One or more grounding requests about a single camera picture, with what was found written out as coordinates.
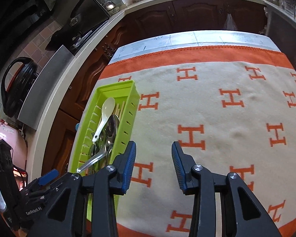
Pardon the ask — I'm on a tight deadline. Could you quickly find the large steel spoon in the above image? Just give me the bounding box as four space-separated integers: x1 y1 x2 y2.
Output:
103 114 120 146

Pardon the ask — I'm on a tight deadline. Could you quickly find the white ceramic soup spoon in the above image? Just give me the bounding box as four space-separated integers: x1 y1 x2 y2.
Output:
92 97 115 143

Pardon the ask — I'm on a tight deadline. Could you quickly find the orange white H-pattern cloth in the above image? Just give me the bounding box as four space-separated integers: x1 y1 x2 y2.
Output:
96 45 296 236

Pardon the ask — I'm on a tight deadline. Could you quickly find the black round pan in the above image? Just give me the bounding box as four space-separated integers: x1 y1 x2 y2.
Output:
1 57 38 118

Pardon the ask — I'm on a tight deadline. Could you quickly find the lime green utensil tray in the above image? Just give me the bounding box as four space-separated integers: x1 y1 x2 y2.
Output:
68 79 141 222

